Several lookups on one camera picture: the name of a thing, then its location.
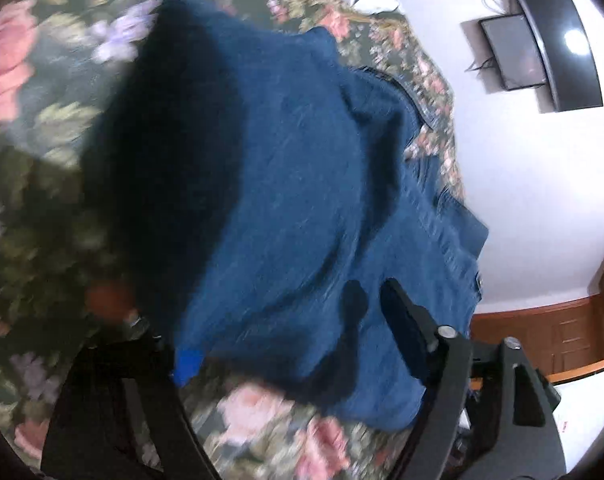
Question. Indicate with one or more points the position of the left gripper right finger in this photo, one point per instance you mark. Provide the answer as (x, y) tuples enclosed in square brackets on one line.
[(486, 412)]

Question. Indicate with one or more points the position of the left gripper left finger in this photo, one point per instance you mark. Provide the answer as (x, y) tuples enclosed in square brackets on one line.
[(119, 416)]

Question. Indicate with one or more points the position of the blue denim jacket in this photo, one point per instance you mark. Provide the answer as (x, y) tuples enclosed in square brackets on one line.
[(259, 195)]

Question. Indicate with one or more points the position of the wooden wardrobe cabinet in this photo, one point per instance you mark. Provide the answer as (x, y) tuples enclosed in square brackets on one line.
[(565, 341)]

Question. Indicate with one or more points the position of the floral bedspread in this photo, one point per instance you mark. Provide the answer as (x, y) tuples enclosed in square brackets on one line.
[(59, 62)]

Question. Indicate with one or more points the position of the black wall television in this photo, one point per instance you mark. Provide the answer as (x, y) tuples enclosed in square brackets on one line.
[(566, 54)]

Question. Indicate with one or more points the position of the small black wall monitor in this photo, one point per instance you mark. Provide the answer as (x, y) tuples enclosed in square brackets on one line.
[(515, 51)]

